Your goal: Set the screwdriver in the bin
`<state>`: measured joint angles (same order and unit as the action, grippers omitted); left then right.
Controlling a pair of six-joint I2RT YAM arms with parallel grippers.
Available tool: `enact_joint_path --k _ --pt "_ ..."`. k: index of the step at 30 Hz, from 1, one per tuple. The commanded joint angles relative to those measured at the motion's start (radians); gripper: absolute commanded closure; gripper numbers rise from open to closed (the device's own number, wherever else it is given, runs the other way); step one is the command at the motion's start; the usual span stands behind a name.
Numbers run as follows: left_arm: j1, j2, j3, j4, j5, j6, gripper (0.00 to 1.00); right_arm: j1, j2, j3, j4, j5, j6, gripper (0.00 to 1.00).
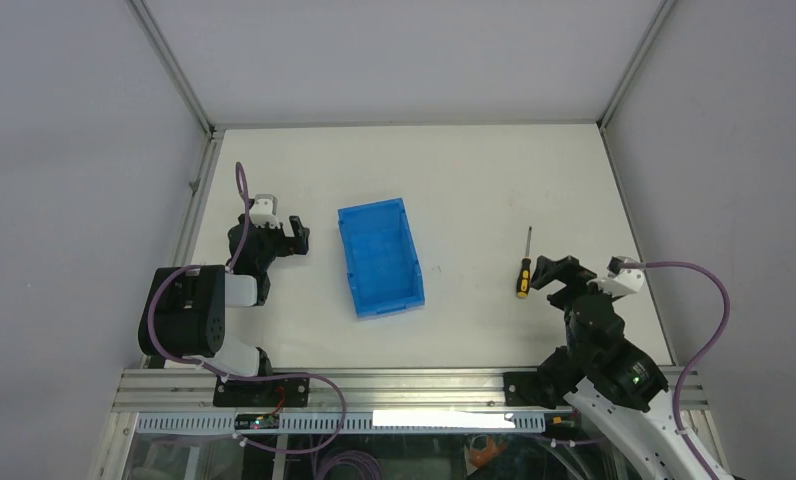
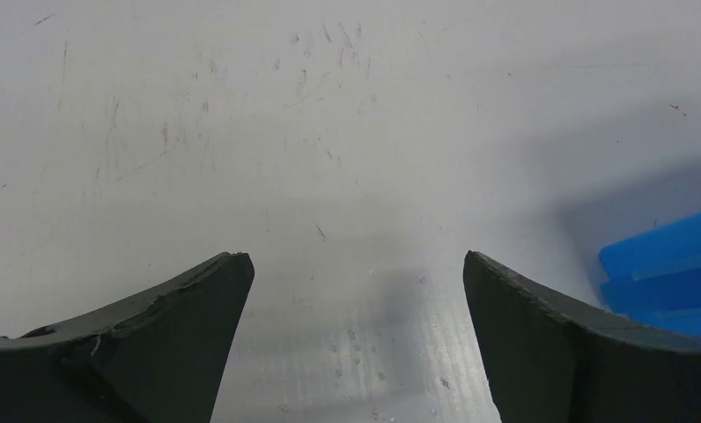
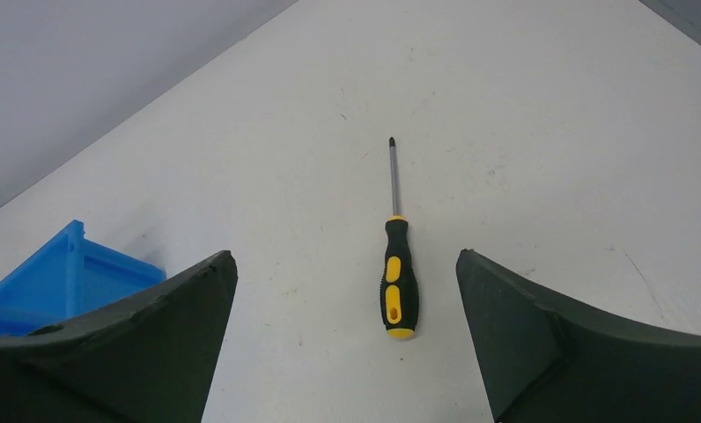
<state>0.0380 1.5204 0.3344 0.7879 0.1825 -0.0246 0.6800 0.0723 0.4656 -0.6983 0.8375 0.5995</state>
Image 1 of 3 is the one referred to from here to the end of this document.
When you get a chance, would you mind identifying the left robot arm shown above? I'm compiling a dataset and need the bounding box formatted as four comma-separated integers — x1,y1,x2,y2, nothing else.
138,215,310,406

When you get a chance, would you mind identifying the coiled purple cable below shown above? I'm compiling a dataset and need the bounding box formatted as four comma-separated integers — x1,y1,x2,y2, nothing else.
313,450,385,480

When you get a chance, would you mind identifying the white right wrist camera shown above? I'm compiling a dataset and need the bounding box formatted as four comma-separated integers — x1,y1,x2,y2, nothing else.
588,256,646,298

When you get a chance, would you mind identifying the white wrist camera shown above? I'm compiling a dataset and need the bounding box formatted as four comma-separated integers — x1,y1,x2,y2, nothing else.
249,194,282,230
588,256,646,298

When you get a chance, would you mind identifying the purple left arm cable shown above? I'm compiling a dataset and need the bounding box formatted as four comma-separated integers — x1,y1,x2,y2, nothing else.
146,161,348,456

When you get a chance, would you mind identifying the orange object below table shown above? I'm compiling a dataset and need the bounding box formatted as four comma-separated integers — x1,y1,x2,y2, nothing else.
465,434,508,468

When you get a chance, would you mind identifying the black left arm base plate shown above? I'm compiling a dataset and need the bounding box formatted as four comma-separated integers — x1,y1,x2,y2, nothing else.
212,378,310,409

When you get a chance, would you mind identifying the yellow black screwdriver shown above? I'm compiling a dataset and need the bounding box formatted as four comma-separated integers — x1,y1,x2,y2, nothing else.
516,226,533,299

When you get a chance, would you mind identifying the white slotted cable duct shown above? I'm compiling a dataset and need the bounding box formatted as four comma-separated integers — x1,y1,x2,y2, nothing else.
136,409,546,436

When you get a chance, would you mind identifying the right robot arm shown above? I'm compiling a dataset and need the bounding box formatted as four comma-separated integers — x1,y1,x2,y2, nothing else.
526,256,731,479

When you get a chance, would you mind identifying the aluminium front rail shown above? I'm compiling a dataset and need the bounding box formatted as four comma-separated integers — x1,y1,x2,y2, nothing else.
111,366,709,414

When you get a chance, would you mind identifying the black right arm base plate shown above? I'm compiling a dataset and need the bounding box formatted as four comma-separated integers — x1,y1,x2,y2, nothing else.
502,371,566,409

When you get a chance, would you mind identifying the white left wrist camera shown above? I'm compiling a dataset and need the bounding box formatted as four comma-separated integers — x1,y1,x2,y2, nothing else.
249,194,282,230

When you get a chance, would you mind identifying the blue plastic bin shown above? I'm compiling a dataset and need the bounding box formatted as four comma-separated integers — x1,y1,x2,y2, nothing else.
338,198,425,318

